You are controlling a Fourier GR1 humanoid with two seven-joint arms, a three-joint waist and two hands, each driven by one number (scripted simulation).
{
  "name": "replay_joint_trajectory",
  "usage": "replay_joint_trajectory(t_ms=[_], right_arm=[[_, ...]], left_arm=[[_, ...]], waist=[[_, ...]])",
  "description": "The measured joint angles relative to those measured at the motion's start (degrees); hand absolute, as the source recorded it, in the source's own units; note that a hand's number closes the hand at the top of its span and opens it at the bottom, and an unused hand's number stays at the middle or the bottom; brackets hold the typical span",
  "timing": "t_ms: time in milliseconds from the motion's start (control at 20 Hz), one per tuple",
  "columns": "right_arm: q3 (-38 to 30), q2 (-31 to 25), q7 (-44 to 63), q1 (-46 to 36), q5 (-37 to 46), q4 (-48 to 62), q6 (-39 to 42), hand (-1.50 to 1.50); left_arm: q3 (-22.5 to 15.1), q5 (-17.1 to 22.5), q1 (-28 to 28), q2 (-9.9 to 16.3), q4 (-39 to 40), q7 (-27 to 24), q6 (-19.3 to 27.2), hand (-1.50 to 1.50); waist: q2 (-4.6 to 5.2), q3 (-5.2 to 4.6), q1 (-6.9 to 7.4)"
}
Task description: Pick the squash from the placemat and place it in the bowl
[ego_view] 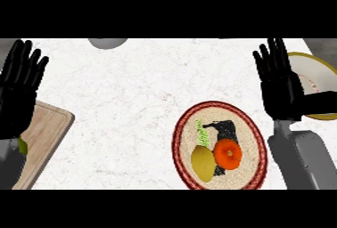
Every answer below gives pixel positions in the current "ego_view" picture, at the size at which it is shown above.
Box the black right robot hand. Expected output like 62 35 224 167
251 37 337 122

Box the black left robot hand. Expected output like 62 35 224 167
0 38 50 141

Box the white bowl with gold rim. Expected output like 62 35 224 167
285 51 337 121

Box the oval woven red-rimmed placemat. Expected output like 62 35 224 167
170 100 270 191

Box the yellow squash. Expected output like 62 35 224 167
189 144 218 183

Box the wooden cutting board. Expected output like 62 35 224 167
12 100 77 191

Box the small olive green vegetable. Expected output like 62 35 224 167
17 135 29 156

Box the orange round fruit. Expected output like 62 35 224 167
211 137 245 171

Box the grey rounded object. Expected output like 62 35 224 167
87 37 128 51

